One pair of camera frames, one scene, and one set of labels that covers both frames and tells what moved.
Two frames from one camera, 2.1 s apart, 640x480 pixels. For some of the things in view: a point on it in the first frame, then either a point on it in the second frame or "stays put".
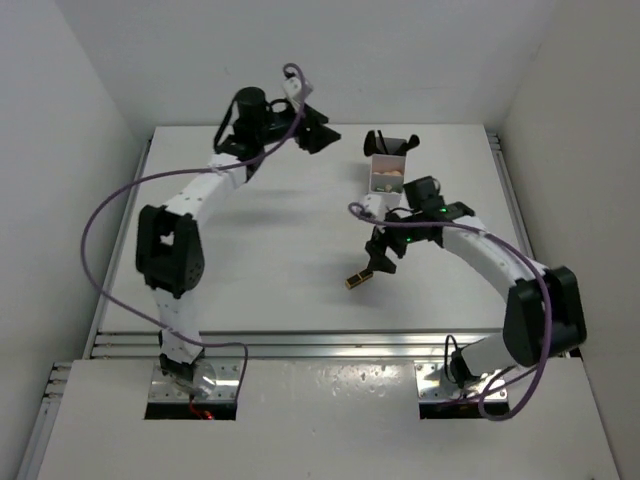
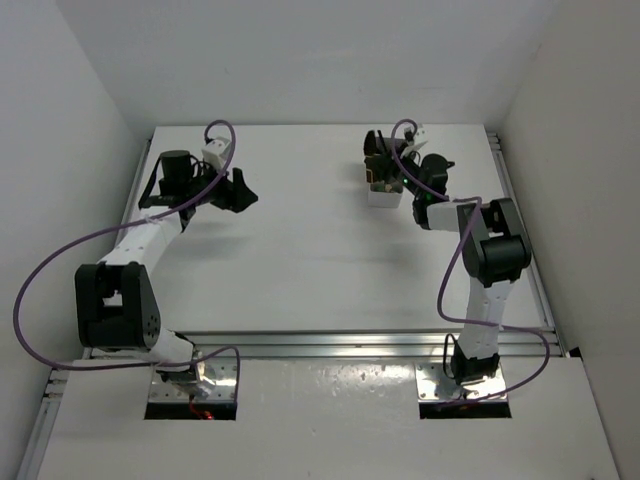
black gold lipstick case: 352,281 → 375,165
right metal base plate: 436,383 stays put
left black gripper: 316,135 → 239,195
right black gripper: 377,247 → 411,156
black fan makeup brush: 370,143 stays put
